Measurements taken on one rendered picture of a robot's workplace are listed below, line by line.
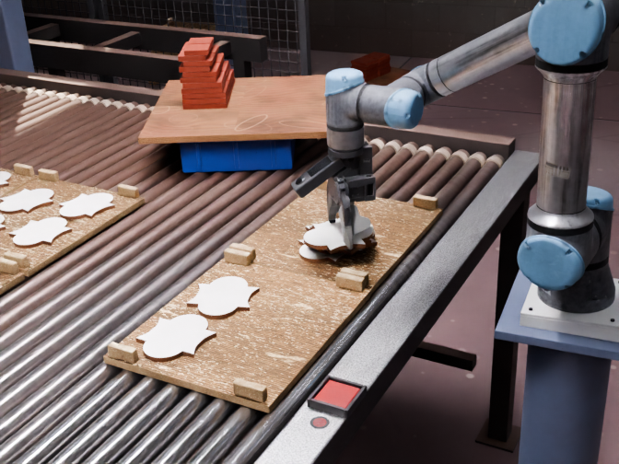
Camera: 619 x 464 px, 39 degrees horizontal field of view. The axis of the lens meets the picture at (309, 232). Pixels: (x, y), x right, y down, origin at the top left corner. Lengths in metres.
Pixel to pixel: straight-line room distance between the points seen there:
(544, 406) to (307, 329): 0.56
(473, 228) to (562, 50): 0.71
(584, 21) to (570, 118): 0.17
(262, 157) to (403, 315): 0.80
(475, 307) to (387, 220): 1.50
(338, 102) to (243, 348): 0.50
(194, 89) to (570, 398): 1.31
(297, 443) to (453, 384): 1.70
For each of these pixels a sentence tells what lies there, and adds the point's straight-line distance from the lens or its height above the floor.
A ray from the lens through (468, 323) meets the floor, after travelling 3.42.
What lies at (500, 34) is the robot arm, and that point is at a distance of 1.70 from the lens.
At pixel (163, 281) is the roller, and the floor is 0.92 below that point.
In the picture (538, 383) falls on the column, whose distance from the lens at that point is 1.93.
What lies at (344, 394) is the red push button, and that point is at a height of 0.93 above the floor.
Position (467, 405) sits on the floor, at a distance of 3.02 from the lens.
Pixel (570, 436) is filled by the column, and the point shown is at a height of 0.61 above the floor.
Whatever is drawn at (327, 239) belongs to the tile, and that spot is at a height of 1.00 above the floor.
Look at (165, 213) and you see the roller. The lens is 2.22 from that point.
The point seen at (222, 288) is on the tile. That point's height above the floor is 0.95.
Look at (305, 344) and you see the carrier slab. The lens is 1.63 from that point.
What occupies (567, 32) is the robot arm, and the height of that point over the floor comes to 1.48.
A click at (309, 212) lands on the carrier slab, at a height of 0.94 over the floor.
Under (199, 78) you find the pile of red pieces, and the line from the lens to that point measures 2.52.
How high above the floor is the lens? 1.85
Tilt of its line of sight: 27 degrees down
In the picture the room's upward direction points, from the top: 3 degrees counter-clockwise
